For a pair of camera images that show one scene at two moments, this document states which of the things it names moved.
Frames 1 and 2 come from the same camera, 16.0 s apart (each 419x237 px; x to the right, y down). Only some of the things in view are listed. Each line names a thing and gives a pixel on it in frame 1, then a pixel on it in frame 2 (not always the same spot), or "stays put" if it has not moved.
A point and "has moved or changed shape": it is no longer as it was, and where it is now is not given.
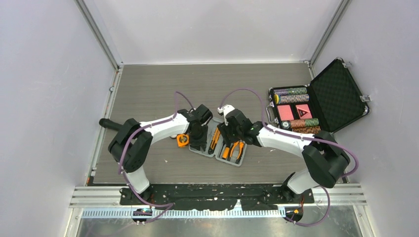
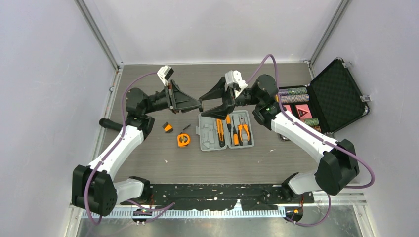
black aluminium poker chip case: (331, 100) stays put
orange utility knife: (215, 139) → (221, 133)
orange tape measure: (183, 140) stays put
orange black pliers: (237, 161) has moved or changed shape
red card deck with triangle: (304, 111) stays put
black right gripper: (225, 130) → (219, 92)
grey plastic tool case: (217, 152) has moved or changed shape
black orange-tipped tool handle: (108, 124) stays put
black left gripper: (202, 142) → (178, 100)
